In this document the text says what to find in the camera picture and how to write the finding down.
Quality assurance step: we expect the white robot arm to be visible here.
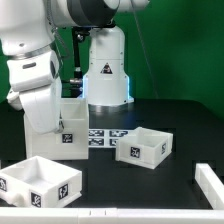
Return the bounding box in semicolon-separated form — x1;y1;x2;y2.
0;0;120;134

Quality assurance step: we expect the white drawer with knob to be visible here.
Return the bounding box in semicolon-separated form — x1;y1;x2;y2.
0;156;82;208

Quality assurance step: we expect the white right fence rail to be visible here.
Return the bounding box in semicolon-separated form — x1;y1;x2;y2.
195;163;224;210

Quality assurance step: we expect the black camera stand pole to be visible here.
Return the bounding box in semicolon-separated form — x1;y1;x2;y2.
70;27;89;98

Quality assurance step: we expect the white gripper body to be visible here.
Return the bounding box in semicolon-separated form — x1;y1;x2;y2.
7;78;62;134

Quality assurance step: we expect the white drawer without knob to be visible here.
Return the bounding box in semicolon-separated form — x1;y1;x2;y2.
115;127;173;169

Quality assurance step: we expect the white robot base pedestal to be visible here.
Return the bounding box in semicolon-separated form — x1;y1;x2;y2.
82;25;134;112

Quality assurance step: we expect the fiducial marker sheet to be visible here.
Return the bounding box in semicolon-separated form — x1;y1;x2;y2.
89;129;129;148

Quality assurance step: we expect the white drawer cabinet box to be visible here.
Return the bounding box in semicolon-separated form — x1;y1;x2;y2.
24;98;89;160

